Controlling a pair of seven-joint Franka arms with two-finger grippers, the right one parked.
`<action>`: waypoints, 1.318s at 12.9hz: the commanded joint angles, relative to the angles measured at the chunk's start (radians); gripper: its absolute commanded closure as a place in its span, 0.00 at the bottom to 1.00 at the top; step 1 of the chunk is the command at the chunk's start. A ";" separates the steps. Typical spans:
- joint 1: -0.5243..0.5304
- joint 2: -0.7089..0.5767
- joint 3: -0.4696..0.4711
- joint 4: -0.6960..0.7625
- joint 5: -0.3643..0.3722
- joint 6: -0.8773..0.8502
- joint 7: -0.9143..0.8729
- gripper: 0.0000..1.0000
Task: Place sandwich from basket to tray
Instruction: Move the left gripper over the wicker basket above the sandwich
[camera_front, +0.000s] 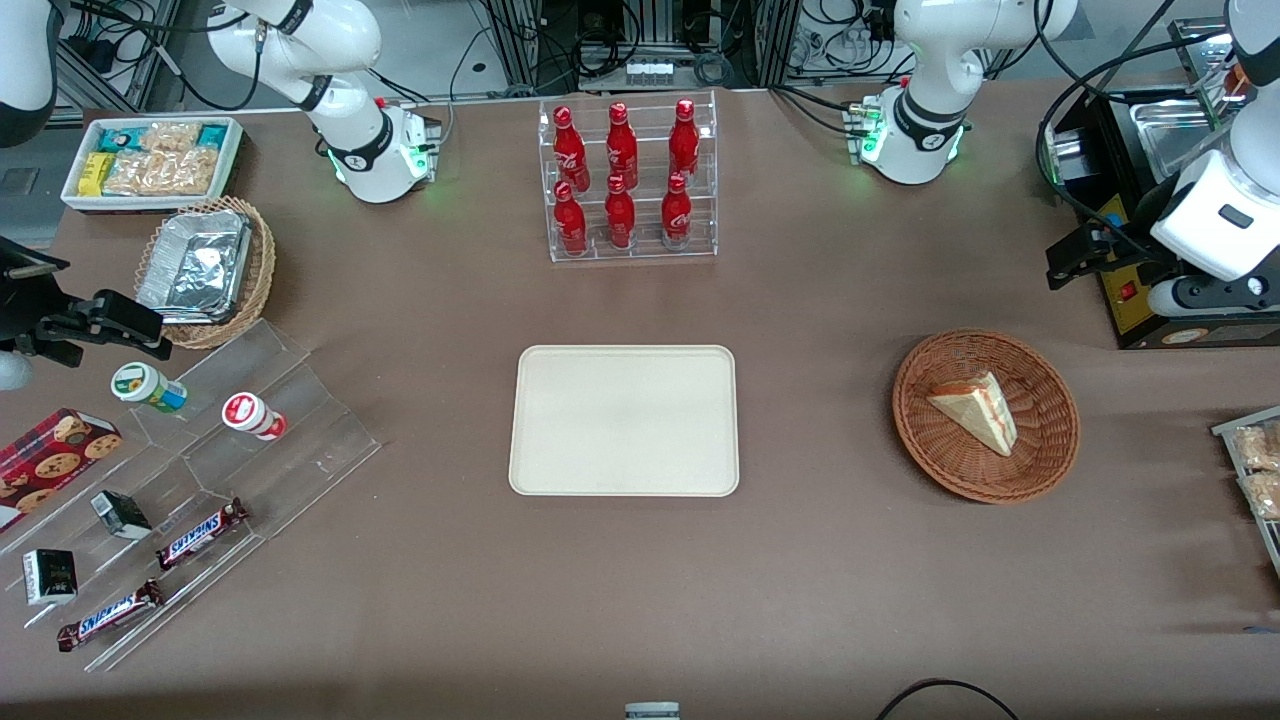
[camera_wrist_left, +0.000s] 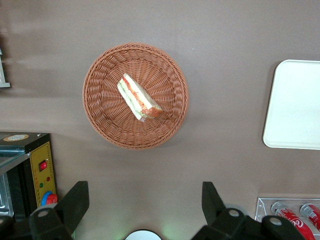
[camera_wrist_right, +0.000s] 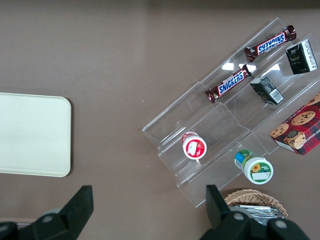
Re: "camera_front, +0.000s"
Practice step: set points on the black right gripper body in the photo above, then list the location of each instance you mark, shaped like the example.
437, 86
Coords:
22, 312

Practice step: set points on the triangular sandwich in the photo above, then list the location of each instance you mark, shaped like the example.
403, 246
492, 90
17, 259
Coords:
980, 410

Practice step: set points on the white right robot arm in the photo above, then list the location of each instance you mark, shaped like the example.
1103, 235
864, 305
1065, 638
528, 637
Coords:
300, 40

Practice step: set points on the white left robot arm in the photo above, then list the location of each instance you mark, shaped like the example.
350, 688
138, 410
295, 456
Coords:
940, 50

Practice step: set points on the aluminium foil tray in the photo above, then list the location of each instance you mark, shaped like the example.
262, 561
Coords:
195, 265

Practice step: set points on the oval light wicker basket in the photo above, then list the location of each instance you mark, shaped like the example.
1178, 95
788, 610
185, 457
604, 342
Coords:
262, 270

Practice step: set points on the grey snack tray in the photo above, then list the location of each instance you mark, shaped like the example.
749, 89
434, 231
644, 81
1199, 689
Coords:
1225, 428

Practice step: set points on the round brown wicker basket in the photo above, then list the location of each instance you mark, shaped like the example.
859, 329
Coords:
960, 470

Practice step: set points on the beige plastic tray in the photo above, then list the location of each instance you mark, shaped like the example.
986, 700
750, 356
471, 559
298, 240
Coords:
620, 420

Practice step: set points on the white cup green label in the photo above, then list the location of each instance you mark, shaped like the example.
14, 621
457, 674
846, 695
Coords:
145, 385

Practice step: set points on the black countertop appliance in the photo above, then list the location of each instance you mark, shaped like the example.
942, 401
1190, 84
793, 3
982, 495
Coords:
1140, 325

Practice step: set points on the white cup red label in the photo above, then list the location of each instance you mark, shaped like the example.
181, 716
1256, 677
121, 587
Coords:
250, 414

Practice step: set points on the white rectangular snack bin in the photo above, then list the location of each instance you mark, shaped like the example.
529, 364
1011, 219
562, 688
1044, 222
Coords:
75, 195

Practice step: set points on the red cookie box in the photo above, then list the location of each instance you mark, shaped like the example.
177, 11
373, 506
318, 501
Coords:
50, 460

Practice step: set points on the yellow snack packet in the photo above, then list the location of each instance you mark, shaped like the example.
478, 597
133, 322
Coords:
95, 173

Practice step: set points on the clear acrylic stepped display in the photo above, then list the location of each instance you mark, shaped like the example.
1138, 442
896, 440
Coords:
300, 440

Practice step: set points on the small black box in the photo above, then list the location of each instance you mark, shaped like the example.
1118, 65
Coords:
122, 514
50, 577

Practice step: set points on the clear cracker bag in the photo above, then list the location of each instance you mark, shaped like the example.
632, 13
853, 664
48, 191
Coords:
160, 173
170, 138

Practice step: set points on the brown Snickers bar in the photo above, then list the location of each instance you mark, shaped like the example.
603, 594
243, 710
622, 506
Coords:
110, 616
200, 534

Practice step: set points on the teal snack packet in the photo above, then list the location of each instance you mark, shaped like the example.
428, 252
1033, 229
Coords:
120, 139
212, 135

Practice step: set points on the clear pastry bag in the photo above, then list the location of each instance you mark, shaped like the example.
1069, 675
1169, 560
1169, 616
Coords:
1264, 495
1258, 447

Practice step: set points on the red cola bottle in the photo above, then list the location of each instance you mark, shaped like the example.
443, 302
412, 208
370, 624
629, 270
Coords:
620, 220
677, 215
570, 150
621, 145
684, 140
570, 225

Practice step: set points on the clear acrylic bottle rack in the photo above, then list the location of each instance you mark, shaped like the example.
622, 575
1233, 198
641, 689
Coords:
645, 250

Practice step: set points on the white power strip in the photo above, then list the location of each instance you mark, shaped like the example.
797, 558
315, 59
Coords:
650, 72

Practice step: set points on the small white grey device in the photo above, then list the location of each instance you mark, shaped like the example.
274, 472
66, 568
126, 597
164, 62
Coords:
652, 711

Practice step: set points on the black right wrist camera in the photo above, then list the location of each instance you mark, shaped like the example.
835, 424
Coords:
130, 315

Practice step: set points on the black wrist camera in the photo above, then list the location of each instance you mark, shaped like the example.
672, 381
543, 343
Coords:
1095, 236
130, 315

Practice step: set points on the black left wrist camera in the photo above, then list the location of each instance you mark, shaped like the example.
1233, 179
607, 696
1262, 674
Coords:
1095, 236

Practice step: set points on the aluminium frame rack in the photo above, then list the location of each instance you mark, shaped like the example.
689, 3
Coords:
520, 40

